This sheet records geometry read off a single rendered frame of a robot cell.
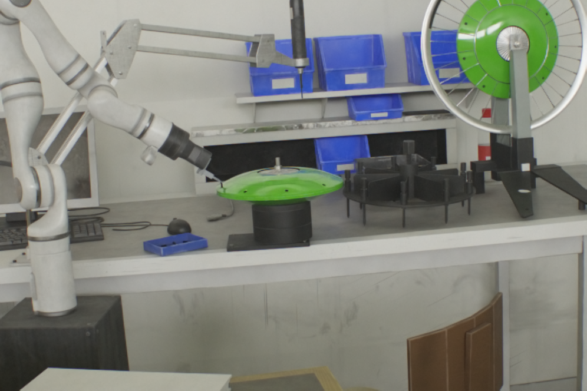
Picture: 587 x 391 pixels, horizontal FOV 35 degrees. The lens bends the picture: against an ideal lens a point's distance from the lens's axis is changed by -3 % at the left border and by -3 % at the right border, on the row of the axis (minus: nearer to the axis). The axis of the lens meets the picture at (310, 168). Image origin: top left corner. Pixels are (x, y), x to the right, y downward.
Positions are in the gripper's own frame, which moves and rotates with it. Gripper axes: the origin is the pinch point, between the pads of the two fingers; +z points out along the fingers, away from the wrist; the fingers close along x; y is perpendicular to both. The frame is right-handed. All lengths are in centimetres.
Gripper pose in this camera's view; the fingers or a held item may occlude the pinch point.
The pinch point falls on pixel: (221, 182)
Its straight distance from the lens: 234.2
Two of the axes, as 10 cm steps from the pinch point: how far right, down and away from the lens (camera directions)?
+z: 8.1, 4.8, 3.4
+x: -3.2, -1.3, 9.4
